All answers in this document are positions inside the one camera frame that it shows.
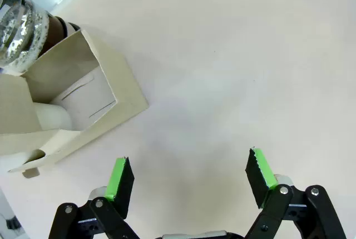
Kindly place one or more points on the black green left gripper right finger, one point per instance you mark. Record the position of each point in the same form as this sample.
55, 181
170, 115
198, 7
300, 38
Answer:
262, 178

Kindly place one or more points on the brown container with black band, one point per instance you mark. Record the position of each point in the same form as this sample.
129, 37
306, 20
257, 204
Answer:
54, 32

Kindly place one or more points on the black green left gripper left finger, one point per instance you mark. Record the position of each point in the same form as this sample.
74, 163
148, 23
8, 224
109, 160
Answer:
122, 183

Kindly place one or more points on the brown cardboard drink carrier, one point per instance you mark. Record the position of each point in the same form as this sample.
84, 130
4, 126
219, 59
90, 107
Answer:
122, 83

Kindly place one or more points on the clear glass pitcher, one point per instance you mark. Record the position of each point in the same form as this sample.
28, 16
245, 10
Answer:
19, 27

